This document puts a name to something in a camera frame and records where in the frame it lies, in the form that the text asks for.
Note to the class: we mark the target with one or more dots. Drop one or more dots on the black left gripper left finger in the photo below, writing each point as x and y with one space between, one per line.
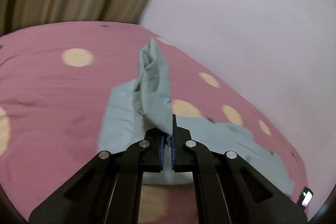
107 189

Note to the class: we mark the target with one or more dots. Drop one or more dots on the light blue puffer jacket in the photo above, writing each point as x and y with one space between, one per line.
145 102

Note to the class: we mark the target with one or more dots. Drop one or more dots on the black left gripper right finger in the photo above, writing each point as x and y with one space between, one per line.
227 188

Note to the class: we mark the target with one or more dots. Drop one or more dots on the pink polka-dot bed sheet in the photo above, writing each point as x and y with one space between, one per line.
55 85

